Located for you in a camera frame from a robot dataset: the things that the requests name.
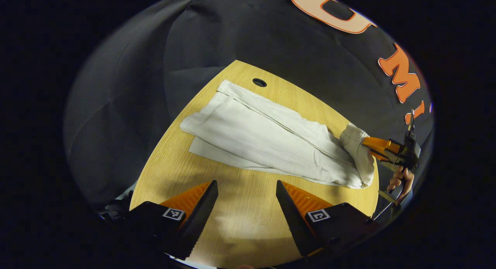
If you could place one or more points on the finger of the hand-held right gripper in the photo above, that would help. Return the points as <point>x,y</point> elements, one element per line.
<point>381,144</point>
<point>381,156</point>

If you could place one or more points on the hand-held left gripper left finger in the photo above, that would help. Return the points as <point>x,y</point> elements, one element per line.
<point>199,218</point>

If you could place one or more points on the white jeans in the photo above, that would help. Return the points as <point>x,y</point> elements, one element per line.
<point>263,137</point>

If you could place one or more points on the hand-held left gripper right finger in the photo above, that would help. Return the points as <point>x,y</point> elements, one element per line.
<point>292,218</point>

